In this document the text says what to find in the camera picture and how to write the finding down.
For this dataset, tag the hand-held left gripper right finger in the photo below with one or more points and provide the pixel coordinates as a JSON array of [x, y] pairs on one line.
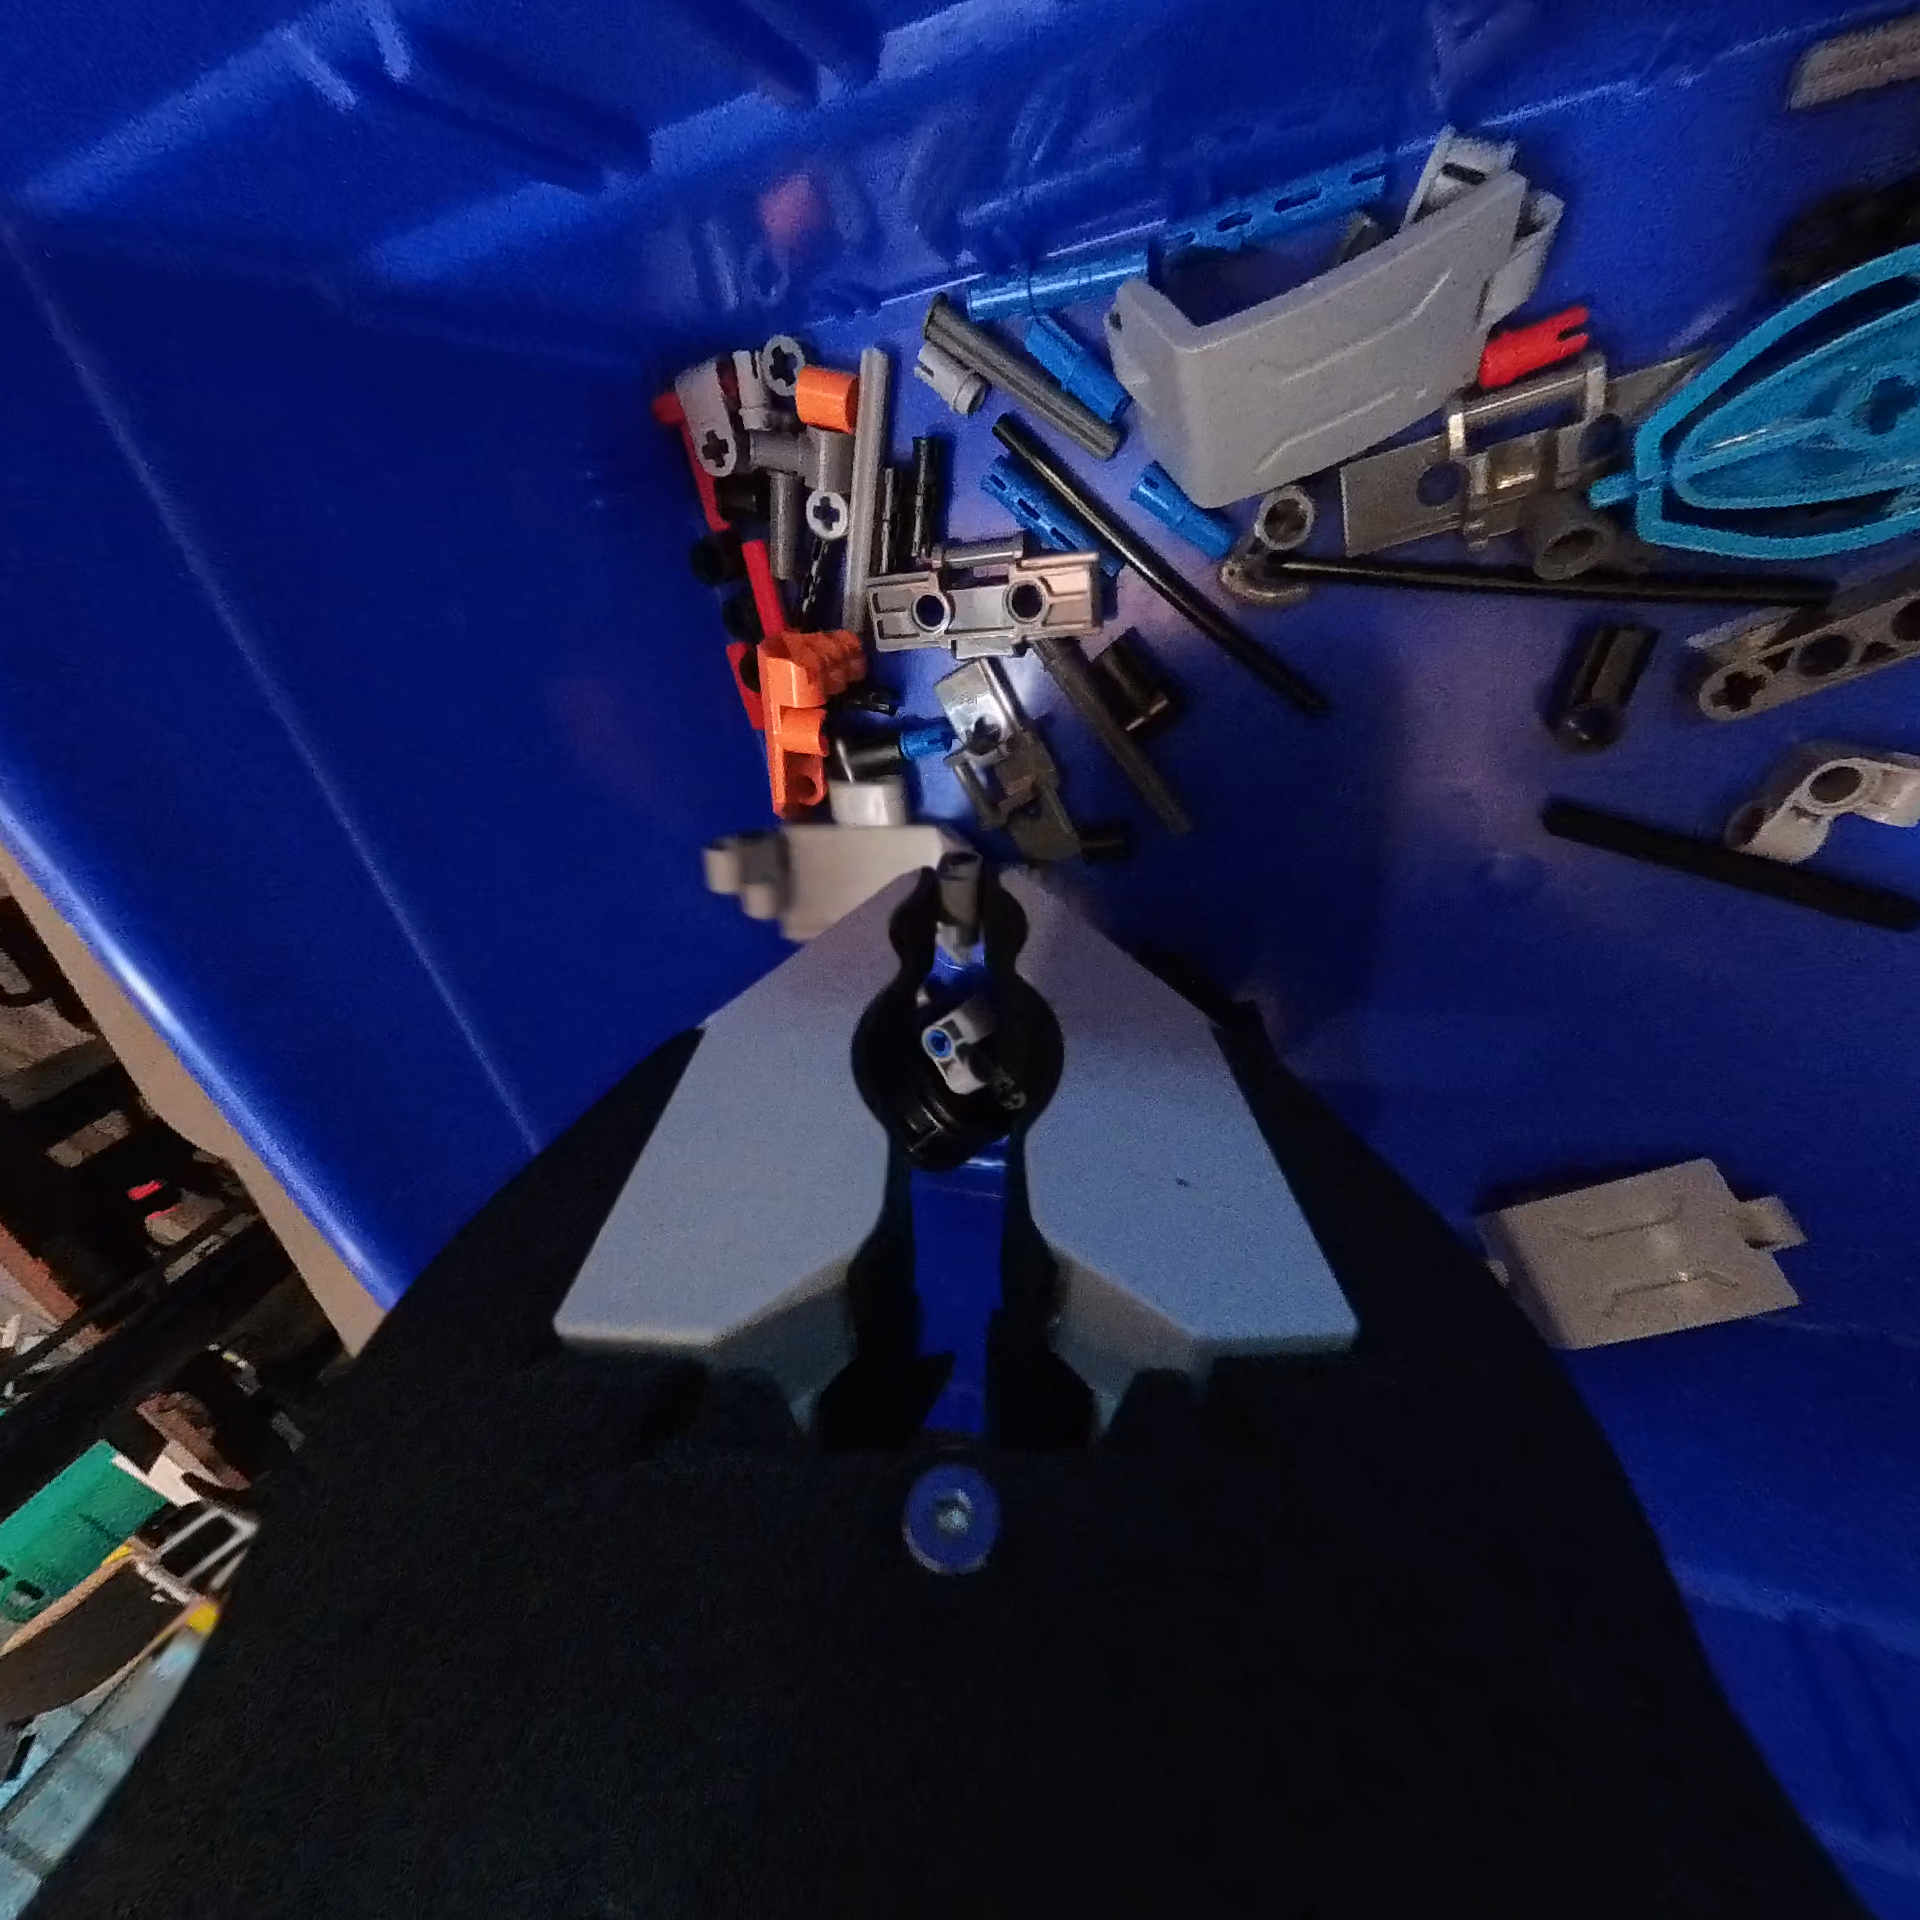
[[1186, 1198]]

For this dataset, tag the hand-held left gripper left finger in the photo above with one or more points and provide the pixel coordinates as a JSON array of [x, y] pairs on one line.
[[718, 1198]]

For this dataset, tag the heap of small toy parts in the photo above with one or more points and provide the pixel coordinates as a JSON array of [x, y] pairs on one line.
[[931, 607]]

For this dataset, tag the blue plastic bin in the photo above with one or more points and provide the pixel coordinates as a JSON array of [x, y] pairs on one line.
[[453, 599]]

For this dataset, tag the dark grey holed beam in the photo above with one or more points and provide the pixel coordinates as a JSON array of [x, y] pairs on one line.
[[1801, 659]]

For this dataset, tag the grey curved toy panel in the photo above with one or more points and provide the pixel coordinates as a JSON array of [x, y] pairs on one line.
[[1292, 343]]

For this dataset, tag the light grey toy panel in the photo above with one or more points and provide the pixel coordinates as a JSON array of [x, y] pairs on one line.
[[839, 887]]

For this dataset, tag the grey flat toy panel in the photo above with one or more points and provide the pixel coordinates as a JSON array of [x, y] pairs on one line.
[[1634, 1251]]

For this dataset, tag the thick black toy axle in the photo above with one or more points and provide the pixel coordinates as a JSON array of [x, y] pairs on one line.
[[1679, 855]]

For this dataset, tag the black toy rod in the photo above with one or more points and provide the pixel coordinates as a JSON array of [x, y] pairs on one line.
[[1153, 568]]

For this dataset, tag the black toy connector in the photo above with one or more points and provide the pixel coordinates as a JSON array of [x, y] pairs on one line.
[[1601, 684]]

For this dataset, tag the thin black toy axle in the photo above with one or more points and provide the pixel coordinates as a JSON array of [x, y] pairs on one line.
[[1499, 577]]

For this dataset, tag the green sheet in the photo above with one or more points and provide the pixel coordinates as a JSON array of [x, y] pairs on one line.
[[66, 1530]]

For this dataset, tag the light grey toy connector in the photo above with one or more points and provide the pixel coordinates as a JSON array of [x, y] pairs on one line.
[[1801, 805]]

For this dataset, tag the red toy pin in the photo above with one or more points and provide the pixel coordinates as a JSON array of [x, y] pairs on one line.
[[1523, 356]]

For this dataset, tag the teal toy rotor blade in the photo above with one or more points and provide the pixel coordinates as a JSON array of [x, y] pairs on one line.
[[1801, 451]]

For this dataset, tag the light grey toy strip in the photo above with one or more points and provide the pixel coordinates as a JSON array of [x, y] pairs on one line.
[[1858, 65]]

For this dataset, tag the dark grey hinge bracket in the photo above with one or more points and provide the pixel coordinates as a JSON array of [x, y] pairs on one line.
[[1396, 505]]

